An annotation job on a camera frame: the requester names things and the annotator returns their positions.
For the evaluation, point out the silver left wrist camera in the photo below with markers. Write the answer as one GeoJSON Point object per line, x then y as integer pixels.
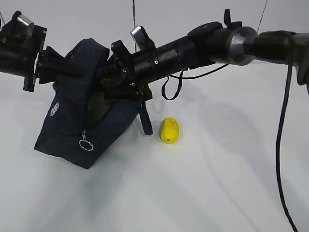
{"type": "Point", "coordinates": [22, 26]}

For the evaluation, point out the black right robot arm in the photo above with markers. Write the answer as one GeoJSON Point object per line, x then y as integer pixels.
{"type": "Point", "coordinates": [228, 43]}

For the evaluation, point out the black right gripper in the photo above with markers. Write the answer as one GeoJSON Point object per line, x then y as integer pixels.
{"type": "Point", "coordinates": [118, 77]}

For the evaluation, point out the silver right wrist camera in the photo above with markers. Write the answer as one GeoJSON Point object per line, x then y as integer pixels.
{"type": "Point", "coordinates": [141, 38]}

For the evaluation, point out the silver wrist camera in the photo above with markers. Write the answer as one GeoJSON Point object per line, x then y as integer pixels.
{"type": "Point", "coordinates": [141, 38]}
{"type": "Point", "coordinates": [22, 26]}

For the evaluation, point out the dark navy lunch bag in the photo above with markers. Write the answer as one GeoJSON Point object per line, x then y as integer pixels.
{"type": "Point", "coordinates": [66, 117]}

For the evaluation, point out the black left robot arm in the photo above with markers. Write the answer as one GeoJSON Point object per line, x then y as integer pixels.
{"type": "Point", "coordinates": [22, 53]}

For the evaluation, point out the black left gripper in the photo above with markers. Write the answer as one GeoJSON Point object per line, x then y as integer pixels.
{"type": "Point", "coordinates": [45, 64]}

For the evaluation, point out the yellow toy corn cob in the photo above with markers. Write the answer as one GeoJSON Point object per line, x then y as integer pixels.
{"type": "Point", "coordinates": [170, 130]}

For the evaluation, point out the silver ring zipper pull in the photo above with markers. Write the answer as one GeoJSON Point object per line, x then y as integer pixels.
{"type": "Point", "coordinates": [84, 143]}

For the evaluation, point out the green cucumber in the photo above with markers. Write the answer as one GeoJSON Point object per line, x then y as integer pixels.
{"type": "Point", "coordinates": [97, 107]}

